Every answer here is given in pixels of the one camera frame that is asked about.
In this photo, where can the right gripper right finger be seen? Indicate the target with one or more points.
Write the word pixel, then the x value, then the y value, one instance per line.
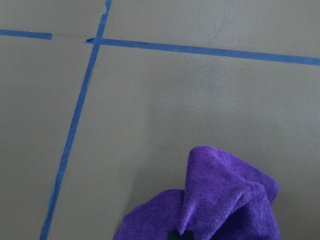
pixel 187 235

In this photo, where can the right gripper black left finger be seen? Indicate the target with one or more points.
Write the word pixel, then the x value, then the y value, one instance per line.
pixel 173 235

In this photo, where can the purple cloth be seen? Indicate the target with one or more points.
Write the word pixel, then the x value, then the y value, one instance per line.
pixel 224 198

